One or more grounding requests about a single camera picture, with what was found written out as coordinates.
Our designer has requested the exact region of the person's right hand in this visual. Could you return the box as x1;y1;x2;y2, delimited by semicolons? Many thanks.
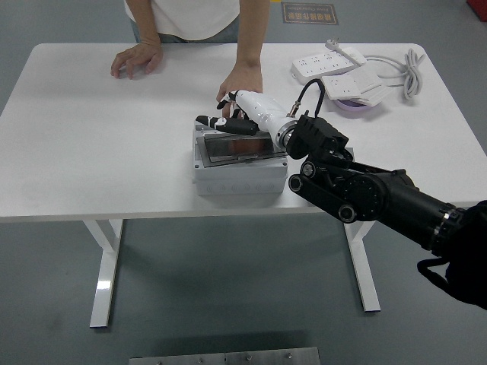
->
110;40;164;80

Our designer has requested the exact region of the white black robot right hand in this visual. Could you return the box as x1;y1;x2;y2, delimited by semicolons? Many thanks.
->
194;90;296;138

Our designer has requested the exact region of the person's left hand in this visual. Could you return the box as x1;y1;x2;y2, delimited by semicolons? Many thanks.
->
215;62;265;119

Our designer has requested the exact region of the transparent hinged box lid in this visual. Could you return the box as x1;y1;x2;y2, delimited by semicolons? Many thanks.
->
196;131;288;169

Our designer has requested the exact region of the grey plastic electrical box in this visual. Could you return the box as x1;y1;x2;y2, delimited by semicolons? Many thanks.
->
192;120;289;197

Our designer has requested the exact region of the red box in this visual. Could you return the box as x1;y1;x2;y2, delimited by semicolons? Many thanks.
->
466;0;487;22

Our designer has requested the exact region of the person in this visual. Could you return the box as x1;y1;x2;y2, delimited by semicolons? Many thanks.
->
123;0;241;44

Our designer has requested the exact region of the long white power strip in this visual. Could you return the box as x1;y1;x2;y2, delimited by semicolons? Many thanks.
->
291;52;362;85

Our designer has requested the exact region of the short white power strip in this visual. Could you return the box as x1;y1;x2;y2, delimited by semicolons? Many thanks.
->
321;71;383;100

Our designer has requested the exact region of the purple round bowl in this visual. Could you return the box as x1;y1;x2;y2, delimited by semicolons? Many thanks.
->
335;97;377;119

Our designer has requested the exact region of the brown floor sign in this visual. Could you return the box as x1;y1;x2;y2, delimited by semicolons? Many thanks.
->
281;2;339;27

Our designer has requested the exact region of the white power plug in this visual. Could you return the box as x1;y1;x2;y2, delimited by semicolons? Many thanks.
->
324;35;367;65

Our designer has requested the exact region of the white socket block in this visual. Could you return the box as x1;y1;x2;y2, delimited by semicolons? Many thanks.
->
344;81;392;108

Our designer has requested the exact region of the white table leg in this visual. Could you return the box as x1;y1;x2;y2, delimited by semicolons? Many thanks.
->
82;219;125;329
342;220;381;313

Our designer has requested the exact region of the grey metal plate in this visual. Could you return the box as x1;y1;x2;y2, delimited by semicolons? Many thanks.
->
129;346;321;365

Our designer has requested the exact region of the white coiled power cable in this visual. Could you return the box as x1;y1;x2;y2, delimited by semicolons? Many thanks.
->
363;48;427;103

